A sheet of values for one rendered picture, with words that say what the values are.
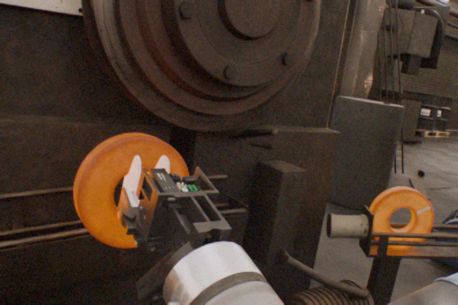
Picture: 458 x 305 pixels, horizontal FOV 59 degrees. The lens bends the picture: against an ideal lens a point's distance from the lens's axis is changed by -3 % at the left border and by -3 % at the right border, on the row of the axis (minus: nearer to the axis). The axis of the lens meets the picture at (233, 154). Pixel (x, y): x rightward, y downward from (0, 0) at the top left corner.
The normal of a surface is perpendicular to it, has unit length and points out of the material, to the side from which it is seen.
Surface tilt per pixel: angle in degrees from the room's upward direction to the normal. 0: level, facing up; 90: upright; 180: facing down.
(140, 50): 90
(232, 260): 16
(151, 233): 106
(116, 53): 90
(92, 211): 89
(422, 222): 90
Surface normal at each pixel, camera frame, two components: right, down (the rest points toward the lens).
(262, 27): 0.54, 0.25
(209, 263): -0.09, -0.78
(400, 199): -0.01, 0.21
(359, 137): -0.43, 0.14
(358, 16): -0.83, 0.00
